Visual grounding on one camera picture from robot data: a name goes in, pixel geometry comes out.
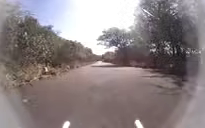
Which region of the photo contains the grey asphalt road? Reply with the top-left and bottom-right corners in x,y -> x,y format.
9,60 -> 204,128

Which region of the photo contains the row of trees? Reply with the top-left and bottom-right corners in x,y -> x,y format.
97,0 -> 204,76

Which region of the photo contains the dry grass verge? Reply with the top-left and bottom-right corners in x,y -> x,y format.
4,61 -> 94,89

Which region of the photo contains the long green hedge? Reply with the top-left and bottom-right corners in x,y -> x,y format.
0,6 -> 103,84

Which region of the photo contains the robot's own part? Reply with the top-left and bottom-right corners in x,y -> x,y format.
62,120 -> 72,128
134,119 -> 145,128

